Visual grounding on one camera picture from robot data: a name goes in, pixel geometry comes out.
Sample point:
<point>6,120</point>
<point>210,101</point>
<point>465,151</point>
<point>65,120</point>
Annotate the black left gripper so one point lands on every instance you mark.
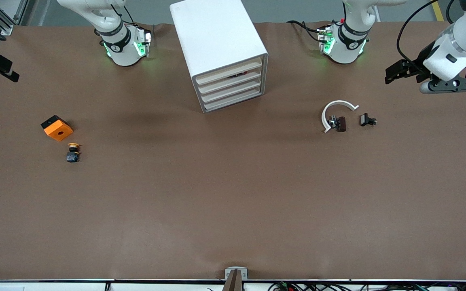
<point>418,64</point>

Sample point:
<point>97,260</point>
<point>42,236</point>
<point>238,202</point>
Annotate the yellow-capped black push button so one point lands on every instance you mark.
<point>73,154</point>

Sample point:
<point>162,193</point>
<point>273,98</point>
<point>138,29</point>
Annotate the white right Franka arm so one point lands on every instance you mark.
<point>119,52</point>

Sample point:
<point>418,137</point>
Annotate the orange and black button box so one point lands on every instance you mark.
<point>59,131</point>

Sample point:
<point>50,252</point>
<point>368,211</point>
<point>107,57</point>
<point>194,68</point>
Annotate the small dark drawer parts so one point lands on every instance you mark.
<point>240,74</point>

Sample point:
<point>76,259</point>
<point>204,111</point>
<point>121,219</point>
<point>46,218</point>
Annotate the small black clip component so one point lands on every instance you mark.
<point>365,119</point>

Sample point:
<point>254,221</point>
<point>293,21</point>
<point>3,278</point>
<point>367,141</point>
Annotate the small brown metal component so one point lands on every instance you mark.
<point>340,123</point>

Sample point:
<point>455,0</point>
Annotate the brown table cover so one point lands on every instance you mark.
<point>217,202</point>

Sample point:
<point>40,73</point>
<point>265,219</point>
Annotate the aluminium frame profile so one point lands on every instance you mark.
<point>6,29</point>

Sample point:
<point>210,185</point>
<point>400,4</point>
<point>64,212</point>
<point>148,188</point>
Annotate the grey metal bracket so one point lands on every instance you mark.
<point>229,271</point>

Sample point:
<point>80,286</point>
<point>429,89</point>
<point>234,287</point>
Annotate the brown wooden post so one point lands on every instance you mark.
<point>233,283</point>

